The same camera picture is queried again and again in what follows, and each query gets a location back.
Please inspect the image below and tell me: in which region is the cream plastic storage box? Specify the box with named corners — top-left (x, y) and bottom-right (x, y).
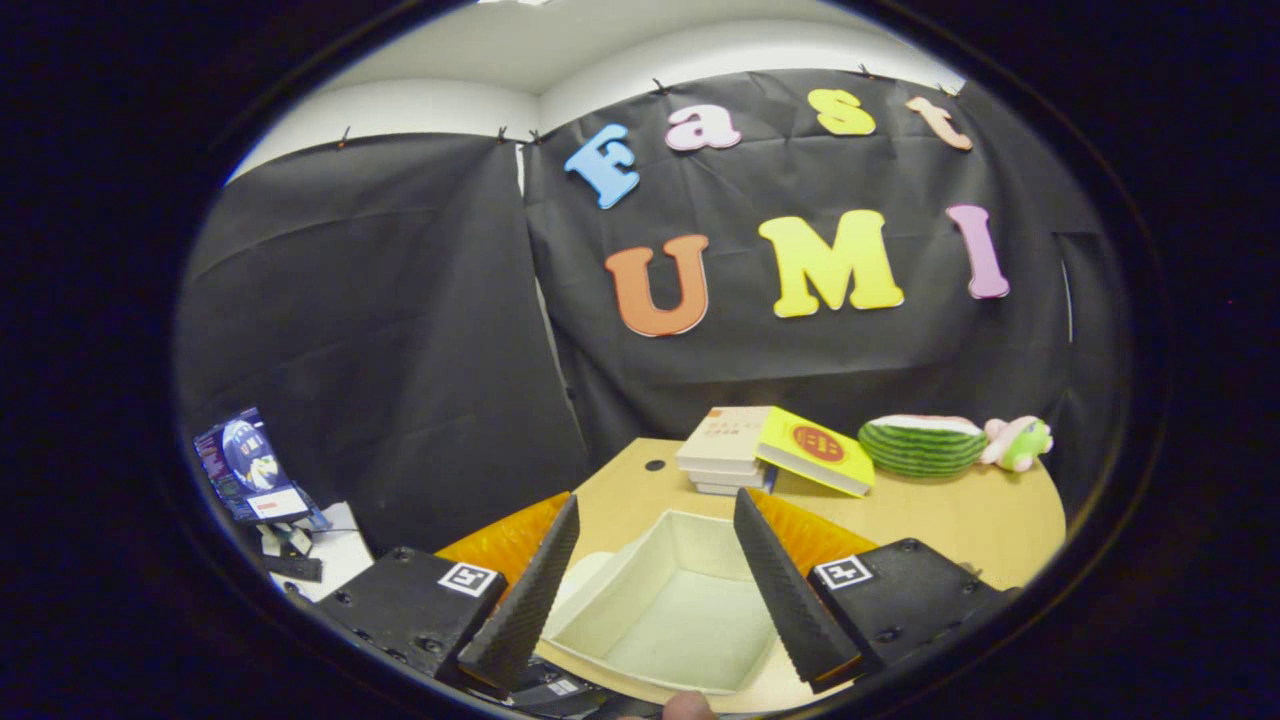
top-left (540, 508), bottom-right (801, 696)

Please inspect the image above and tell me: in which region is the white side table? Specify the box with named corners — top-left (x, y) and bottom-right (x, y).
top-left (258, 500), bottom-right (376, 603)

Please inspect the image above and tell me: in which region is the yellow book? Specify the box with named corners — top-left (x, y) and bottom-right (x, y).
top-left (754, 406), bottom-right (877, 498)

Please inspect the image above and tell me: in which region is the watermelon slice plush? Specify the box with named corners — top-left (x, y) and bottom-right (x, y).
top-left (858, 414), bottom-right (990, 479)

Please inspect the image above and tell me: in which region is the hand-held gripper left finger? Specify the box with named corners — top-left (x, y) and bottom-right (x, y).
top-left (318, 490), bottom-right (581, 693)

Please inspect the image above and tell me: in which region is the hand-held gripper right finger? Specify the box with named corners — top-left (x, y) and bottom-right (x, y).
top-left (733, 487), bottom-right (1023, 696)

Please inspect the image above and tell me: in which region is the pink and green plush toy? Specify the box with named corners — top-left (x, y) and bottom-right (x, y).
top-left (981, 415), bottom-right (1054, 473)

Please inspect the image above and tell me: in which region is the computer monitor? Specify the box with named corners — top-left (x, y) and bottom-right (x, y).
top-left (193, 407), bottom-right (331, 528)

